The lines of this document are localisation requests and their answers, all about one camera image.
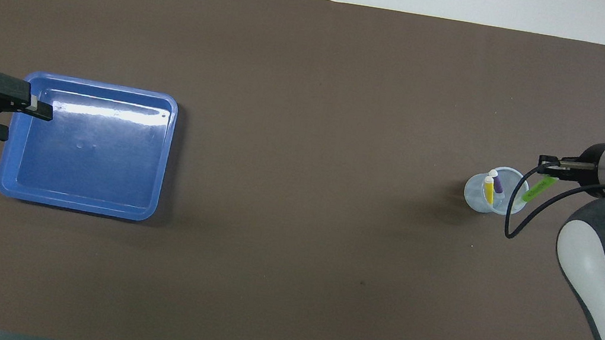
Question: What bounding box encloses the green marker pen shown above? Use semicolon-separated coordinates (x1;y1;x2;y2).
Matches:
521;172;555;206

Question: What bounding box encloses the purple marker pen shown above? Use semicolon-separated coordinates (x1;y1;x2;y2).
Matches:
487;169;507;196

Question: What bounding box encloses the translucent plastic pen cup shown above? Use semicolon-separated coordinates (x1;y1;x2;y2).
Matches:
461;161;533;220

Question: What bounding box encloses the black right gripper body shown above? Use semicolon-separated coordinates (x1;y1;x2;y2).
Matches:
575;139;605;187

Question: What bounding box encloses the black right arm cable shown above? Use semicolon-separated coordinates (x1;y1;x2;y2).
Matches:
502;155;605;253

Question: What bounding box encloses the blue plastic tray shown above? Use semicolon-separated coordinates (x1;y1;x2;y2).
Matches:
0;68;181;225

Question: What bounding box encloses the brown table mat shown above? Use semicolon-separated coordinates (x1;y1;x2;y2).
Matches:
0;0;605;340

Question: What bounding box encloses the yellow marker pen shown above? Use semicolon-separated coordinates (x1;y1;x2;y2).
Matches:
480;174;499;206

